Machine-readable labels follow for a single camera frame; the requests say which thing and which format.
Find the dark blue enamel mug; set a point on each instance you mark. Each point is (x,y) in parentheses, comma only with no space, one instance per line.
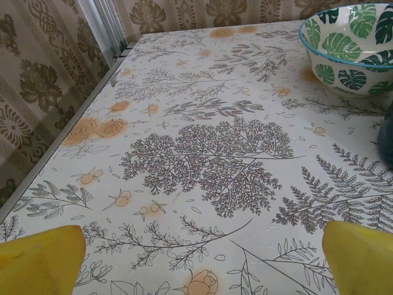
(387,138)

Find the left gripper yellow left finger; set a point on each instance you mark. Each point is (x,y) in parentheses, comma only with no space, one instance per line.
(37,264)

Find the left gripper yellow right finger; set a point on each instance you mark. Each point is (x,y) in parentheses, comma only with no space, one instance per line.
(362,261)

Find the floral print table cover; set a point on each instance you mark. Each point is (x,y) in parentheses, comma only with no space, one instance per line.
(215,123)

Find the green leaf print bowl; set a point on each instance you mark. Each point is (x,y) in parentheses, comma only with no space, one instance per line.
(337,46)

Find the aluminium frame post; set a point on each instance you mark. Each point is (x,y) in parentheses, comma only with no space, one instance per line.
(101,24)

